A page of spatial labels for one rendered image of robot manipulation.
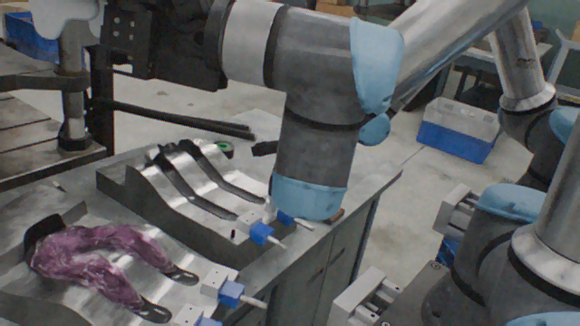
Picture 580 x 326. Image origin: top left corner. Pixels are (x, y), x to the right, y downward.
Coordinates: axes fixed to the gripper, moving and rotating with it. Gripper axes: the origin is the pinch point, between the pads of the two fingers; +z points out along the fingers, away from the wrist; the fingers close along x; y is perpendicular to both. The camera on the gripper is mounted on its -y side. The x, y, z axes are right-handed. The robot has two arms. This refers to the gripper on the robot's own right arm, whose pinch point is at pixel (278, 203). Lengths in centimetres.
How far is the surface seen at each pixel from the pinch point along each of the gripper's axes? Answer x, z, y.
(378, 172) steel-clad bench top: 59, 11, 3
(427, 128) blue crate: 306, 75, -43
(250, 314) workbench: -9.0, 29.2, 2.8
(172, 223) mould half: -17.7, 7.0, -18.0
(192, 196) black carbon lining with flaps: -10.3, 3.1, -19.0
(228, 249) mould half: -17.7, 4.8, -0.2
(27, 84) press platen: -18, -10, -77
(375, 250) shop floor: 128, 91, -8
